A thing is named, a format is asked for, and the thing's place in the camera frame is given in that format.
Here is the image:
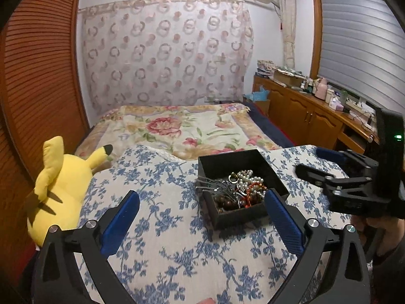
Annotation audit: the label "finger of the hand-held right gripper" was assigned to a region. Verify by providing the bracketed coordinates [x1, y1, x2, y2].
[316, 147, 379, 178]
[295, 164, 374, 196]

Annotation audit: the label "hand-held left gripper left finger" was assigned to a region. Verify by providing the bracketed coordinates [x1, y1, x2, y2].
[31, 191, 141, 304]

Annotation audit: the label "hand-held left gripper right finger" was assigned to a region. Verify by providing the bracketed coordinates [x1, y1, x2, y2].
[264, 188, 372, 304]

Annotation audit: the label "black square box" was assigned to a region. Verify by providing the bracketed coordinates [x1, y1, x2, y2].
[198, 149, 290, 230]

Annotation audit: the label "white pearl necklace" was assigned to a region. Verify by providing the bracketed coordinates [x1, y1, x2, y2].
[236, 169, 265, 194]

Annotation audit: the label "brown wooden bead bracelet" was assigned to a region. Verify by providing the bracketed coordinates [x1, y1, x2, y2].
[213, 193, 244, 213]

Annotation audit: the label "silver hair clips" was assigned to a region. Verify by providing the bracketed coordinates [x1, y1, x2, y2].
[195, 177, 236, 199]

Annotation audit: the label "person's right forearm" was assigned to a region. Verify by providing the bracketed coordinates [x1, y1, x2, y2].
[372, 247, 405, 304]

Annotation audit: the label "person's right hand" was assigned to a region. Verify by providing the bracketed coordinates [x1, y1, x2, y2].
[351, 215, 403, 263]

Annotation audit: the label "blue floral tablecloth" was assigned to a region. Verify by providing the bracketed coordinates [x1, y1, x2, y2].
[76, 144, 359, 304]

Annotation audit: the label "dark blue bedsheet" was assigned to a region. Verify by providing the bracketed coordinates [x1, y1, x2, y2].
[243, 101, 302, 150]

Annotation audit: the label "wooden cabinet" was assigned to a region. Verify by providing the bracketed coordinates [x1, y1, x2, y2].
[252, 74, 381, 153]

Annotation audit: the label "yellow plush toy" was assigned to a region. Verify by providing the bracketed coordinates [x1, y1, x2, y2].
[27, 136, 114, 248]

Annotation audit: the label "pink thermos jug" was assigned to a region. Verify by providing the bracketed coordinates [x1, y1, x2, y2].
[315, 77, 328, 99]

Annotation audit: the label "blue plastic bag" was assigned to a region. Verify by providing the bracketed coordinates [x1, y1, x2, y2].
[242, 85, 270, 101]

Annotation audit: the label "flat cardboard box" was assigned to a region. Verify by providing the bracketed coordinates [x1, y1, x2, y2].
[272, 68, 306, 88]

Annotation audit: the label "pink floral blanket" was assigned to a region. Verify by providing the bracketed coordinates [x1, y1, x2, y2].
[74, 104, 283, 165]

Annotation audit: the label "stack of papers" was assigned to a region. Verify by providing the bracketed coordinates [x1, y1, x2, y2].
[256, 59, 276, 77]

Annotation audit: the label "grey window blind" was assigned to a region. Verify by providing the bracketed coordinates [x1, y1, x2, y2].
[318, 0, 405, 110]

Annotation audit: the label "beige window curtain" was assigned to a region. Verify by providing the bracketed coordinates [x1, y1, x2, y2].
[278, 0, 297, 71]

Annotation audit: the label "wooden louvre wardrobe door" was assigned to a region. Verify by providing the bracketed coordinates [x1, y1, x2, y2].
[0, 0, 91, 260]

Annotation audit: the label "red bead bracelet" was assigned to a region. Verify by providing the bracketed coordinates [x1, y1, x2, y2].
[242, 182, 267, 208]

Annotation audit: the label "black cable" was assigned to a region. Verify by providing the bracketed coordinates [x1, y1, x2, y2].
[346, 99, 378, 130]

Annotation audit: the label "ring patterned curtain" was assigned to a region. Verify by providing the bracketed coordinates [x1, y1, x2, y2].
[78, 0, 255, 118]

